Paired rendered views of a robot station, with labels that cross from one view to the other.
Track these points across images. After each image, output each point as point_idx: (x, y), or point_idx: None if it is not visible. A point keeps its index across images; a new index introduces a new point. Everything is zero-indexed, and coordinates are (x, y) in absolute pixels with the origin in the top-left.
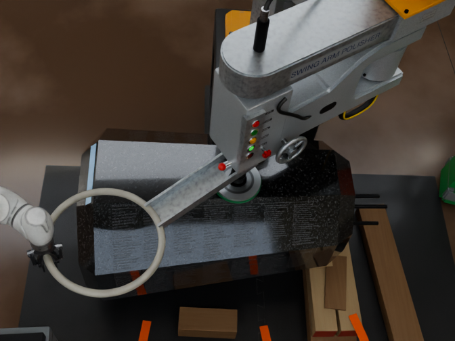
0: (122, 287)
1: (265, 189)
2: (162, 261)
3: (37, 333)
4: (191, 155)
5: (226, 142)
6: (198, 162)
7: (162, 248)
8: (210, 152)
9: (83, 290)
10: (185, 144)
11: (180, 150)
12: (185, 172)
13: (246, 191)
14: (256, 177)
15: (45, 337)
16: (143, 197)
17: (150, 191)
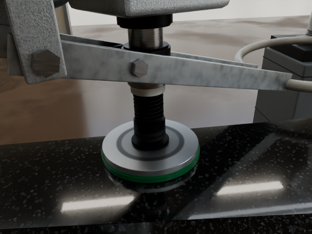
0: (260, 42)
1: (95, 146)
2: None
3: (308, 50)
4: (264, 187)
5: None
6: (243, 175)
7: (238, 60)
8: (220, 198)
9: (292, 36)
10: (299, 211)
11: (301, 195)
12: (259, 156)
13: (132, 127)
14: (111, 145)
15: (301, 61)
16: (306, 122)
17: (301, 128)
